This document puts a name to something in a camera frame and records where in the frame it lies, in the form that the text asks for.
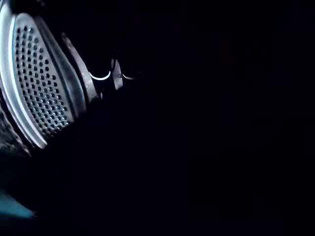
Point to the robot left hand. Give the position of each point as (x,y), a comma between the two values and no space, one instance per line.
(115,78)

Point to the perforated metal washing machine drum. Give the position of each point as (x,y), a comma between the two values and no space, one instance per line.
(37,81)

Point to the dark textured garment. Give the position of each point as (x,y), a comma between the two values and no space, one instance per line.
(9,137)

